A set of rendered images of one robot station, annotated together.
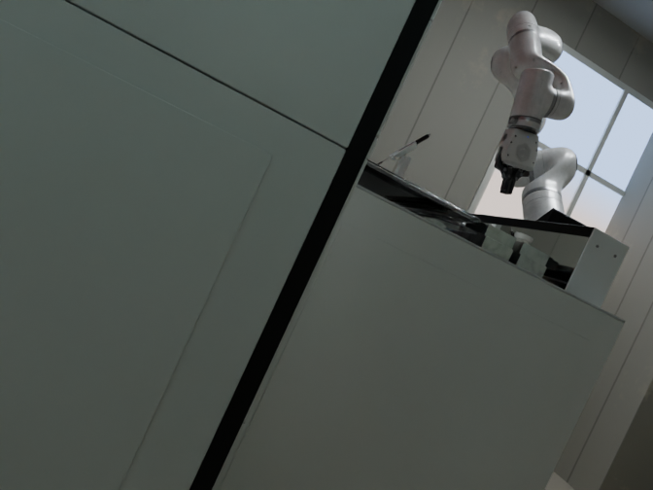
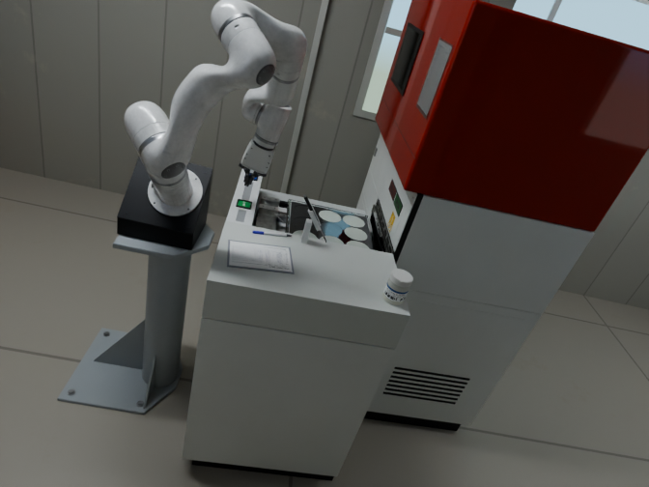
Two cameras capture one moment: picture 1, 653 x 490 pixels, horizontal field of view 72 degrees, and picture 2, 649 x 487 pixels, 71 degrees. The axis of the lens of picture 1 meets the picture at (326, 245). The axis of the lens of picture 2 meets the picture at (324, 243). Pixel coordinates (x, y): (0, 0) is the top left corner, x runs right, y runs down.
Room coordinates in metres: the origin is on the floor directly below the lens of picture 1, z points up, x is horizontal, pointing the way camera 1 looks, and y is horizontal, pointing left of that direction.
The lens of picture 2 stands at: (2.74, 0.09, 1.80)
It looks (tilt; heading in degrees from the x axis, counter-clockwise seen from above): 31 degrees down; 185
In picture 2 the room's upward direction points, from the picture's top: 16 degrees clockwise
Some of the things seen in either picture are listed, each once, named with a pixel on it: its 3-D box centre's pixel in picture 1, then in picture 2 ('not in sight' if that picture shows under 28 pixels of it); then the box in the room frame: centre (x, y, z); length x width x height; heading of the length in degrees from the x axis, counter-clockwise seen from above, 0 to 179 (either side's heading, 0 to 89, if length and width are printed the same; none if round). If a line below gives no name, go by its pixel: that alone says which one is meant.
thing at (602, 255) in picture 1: (508, 250); (244, 205); (1.13, -0.42, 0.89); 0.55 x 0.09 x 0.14; 15
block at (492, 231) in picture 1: (496, 235); (269, 201); (1.04, -0.34, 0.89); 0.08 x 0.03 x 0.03; 105
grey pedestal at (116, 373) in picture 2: not in sight; (140, 305); (1.39, -0.71, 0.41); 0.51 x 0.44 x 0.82; 103
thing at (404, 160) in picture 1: (399, 159); (312, 226); (1.37, -0.09, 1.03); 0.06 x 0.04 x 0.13; 105
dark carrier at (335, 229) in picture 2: (377, 184); (330, 229); (1.10, -0.05, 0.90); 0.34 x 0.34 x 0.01; 15
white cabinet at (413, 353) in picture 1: (324, 367); (281, 325); (1.20, -0.13, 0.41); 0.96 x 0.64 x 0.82; 15
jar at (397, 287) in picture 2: not in sight; (397, 287); (1.53, 0.24, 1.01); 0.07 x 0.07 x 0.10
